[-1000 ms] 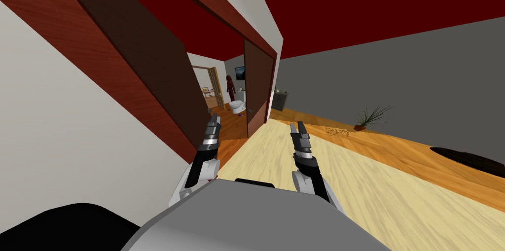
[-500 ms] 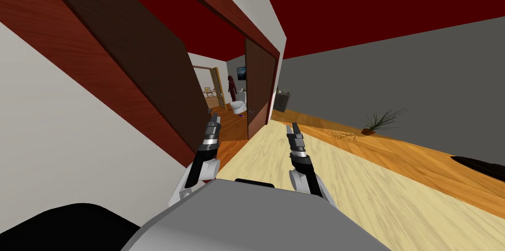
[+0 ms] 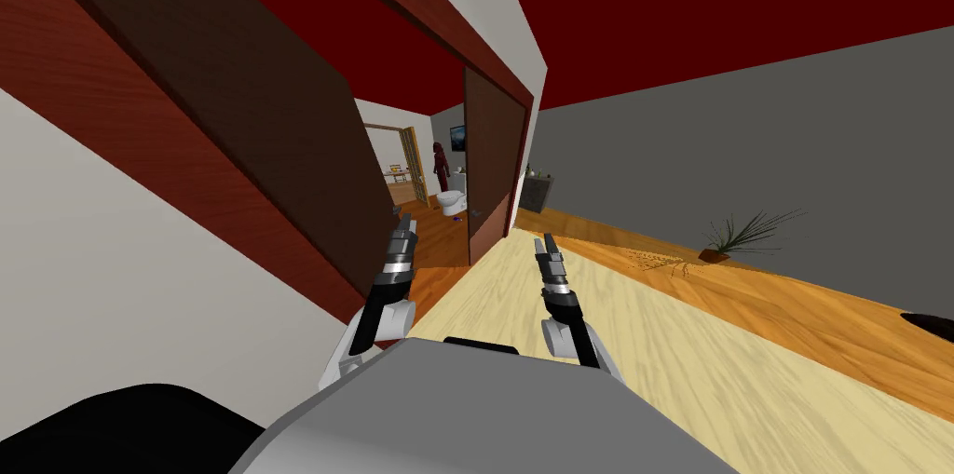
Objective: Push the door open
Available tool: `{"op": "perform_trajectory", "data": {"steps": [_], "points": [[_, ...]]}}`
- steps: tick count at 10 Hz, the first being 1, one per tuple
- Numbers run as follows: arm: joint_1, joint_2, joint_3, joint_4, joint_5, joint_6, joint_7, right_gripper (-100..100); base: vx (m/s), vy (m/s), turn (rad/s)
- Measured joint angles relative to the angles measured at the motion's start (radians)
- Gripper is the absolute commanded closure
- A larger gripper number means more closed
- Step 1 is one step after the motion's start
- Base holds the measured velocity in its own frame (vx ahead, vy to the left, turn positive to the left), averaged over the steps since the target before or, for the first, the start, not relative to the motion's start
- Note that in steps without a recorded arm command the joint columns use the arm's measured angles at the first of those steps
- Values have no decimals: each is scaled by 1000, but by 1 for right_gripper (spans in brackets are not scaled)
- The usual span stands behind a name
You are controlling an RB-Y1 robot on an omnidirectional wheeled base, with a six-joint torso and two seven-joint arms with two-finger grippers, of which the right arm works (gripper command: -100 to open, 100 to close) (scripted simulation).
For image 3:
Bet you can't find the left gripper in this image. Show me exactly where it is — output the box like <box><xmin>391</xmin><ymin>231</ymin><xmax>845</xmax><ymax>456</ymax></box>
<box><xmin>385</xmin><ymin>213</ymin><xmax>419</xmax><ymax>271</ymax></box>

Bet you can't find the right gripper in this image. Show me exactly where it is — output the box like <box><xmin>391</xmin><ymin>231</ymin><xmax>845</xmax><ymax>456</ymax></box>
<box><xmin>532</xmin><ymin>232</ymin><xmax>573</xmax><ymax>295</ymax></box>

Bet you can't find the dark grey cabinet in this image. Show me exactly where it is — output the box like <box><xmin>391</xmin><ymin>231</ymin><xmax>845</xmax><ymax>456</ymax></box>
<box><xmin>518</xmin><ymin>164</ymin><xmax>556</xmax><ymax>215</ymax></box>

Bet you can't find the white toilet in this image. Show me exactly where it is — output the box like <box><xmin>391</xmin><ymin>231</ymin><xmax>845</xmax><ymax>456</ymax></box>
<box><xmin>435</xmin><ymin>188</ymin><xmax>468</xmax><ymax>219</ymax></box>

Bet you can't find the yellow wooden door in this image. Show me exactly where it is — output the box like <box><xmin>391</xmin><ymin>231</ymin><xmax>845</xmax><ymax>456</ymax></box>
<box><xmin>398</xmin><ymin>126</ymin><xmax>432</xmax><ymax>209</ymax></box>

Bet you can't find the dark red hanging robe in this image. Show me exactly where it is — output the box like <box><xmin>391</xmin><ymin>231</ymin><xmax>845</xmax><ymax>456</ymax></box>
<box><xmin>431</xmin><ymin>142</ymin><xmax>452</xmax><ymax>194</ymax></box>

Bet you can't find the dark brown door leaf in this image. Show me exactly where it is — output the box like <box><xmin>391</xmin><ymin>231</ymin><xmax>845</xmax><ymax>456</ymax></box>
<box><xmin>14</xmin><ymin>0</ymin><xmax>404</xmax><ymax>302</ymax></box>
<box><xmin>462</xmin><ymin>65</ymin><xmax>533</xmax><ymax>268</ymax></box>

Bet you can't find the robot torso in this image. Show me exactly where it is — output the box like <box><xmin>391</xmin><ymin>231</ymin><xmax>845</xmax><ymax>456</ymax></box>
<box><xmin>226</xmin><ymin>335</ymin><xmax>741</xmax><ymax>474</ymax></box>

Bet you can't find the green plant in brown pot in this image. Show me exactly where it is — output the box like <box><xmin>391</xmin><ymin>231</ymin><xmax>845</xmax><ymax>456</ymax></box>
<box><xmin>697</xmin><ymin>209</ymin><xmax>808</xmax><ymax>265</ymax></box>

